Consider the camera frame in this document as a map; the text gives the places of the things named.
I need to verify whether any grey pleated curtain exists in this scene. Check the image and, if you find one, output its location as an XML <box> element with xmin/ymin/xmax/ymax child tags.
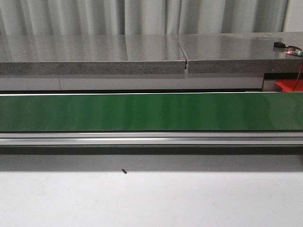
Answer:
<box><xmin>0</xmin><ymin>0</ymin><xmax>303</xmax><ymax>36</ymax></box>

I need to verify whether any grey stone slab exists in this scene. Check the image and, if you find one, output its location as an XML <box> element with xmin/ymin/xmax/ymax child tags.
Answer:
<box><xmin>0</xmin><ymin>35</ymin><xmax>186</xmax><ymax>75</ymax></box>
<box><xmin>177</xmin><ymin>32</ymin><xmax>303</xmax><ymax>73</ymax></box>

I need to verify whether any grey stone slab right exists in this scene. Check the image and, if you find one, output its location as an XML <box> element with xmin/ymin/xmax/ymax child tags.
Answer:
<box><xmin>177</xmin><ymin>32</ymin><xmax>303</xmax><ymax>73</ymax></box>

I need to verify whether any aluminium conveyor frame rail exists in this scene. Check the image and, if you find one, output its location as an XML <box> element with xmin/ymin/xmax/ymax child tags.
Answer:
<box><xmin>0</xmin><ymin>131</ymin><xmax>303</xmax><ymax>147</ymax></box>

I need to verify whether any thin red black wire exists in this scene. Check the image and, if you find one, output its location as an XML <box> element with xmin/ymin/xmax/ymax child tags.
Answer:
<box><xmin>285</xmin><ymin>44</ymin><xmax>303</xmax><ymax>92</ymax></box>

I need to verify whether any green conveyor belt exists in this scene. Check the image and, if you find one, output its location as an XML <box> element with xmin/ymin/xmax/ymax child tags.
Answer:
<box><xmin>0</xmin><ymin>92</ymin><xmax>303</xmax><ymax>132</ymax></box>

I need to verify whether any small black sensor module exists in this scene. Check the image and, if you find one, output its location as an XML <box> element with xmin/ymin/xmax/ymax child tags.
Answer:
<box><xmin>273</xmin><ymin>42</ymin><xmax>286</xmax><ymax>51</ymax></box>

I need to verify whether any red plastic tray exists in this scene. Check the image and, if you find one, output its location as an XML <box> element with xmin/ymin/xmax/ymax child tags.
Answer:
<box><xmin>276</xmin><ymin>79</ymin><xmax>303</xmax><ymax>92</ymax></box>

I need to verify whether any green circuit board with LED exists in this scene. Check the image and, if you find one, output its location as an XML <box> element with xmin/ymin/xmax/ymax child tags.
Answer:
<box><xmin>286</xmin><ymin>47</ymin><xmax>303</xmax><ymax>57</ymax></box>

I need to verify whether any grey stone slab left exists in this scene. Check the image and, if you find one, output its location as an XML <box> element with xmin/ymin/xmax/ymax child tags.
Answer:
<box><xmin>0</xmin><ymin>35</ymin><xmax>186</xmax><ymax>75</ymax></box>

